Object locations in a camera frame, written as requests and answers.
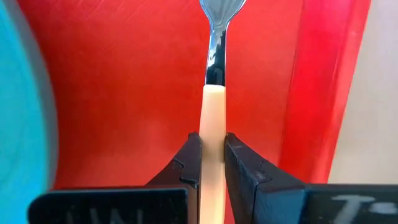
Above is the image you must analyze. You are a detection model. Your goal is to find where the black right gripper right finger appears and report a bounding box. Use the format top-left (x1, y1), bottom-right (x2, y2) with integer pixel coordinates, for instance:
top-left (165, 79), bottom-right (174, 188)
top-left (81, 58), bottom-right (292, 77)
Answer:
top-left (224, 132), bottom-right (398, 224)

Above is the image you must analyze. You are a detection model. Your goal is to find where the brown board table mat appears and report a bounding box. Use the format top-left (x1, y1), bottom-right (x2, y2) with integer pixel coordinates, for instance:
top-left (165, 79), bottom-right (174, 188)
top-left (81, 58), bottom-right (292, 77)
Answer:
top-left (328, 0), bottom-right (398, 186)

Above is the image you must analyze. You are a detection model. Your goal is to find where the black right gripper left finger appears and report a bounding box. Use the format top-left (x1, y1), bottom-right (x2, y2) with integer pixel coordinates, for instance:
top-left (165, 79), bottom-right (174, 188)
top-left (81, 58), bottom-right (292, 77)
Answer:
top-left (27, 131), bottom-right (203, 224)

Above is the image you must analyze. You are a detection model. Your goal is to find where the teal green plate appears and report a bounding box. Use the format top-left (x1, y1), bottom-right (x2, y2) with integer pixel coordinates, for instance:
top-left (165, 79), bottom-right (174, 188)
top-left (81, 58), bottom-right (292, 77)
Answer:
top-left (0, 0), bottom-right (60, 224)

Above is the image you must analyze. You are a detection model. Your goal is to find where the red plastic tray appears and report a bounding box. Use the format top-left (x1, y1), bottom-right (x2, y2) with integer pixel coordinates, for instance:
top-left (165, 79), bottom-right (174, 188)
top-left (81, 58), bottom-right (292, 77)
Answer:
top-left (17, 0), bottom-right (373, 224)

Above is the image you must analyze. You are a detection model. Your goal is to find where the fork with wooden handle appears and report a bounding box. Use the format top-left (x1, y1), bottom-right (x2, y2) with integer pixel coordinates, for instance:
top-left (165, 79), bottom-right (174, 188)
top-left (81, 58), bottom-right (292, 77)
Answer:
top-left (198, 0), bottom-right (248, 224)

